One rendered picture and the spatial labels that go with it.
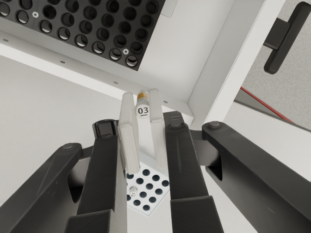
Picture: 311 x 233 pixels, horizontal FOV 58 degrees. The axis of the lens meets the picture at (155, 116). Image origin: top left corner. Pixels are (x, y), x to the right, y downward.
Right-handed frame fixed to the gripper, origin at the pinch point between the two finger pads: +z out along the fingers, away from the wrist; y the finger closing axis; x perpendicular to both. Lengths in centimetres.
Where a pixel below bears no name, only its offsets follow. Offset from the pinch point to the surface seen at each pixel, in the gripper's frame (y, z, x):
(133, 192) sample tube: -4.2, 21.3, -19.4
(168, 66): 3.4, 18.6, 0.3
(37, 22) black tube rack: -9.1, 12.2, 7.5
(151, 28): 1.7, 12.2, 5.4
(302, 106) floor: 69, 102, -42
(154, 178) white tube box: -0.7, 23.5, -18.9
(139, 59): 0.1, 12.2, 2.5
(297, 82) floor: 66, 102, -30
